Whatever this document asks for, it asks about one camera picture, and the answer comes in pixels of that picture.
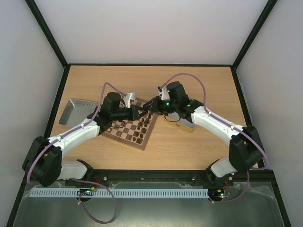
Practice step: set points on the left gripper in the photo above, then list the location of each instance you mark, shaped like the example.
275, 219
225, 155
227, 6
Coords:
134, 115

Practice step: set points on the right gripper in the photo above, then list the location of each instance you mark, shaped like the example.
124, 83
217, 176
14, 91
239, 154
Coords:
154, 104

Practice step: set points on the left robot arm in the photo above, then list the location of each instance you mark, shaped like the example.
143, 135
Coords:
44, 162

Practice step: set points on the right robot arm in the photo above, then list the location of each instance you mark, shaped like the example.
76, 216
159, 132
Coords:
245, 148

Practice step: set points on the wooden chess board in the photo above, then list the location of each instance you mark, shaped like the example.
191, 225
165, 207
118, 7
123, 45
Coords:
127, 132

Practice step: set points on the gold metal tin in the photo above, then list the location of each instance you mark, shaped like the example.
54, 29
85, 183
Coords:
182, 124

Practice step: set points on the tin lid on table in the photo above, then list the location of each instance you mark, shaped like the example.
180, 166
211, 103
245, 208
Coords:
75, 111

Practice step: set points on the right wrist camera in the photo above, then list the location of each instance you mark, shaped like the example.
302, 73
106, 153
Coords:
163, 93

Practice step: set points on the blue cable duct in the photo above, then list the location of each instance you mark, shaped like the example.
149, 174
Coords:
119, 193

